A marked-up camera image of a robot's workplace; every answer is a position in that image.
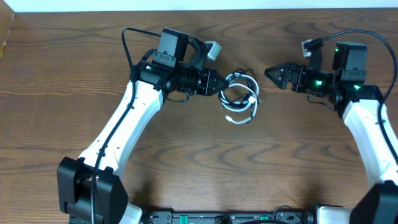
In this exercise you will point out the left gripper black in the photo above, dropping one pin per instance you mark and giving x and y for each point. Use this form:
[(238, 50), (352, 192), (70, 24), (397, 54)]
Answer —
[(206, 81)]

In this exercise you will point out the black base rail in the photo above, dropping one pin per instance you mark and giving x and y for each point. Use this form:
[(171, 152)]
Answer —
[(283, 216)]

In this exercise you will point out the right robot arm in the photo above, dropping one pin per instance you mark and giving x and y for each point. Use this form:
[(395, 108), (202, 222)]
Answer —
[(360, 107)]

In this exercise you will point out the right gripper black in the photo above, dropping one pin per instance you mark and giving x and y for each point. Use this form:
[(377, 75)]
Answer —
[(290, 70)]

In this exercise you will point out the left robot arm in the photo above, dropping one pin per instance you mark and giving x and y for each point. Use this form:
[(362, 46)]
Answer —
[(90, 187)]

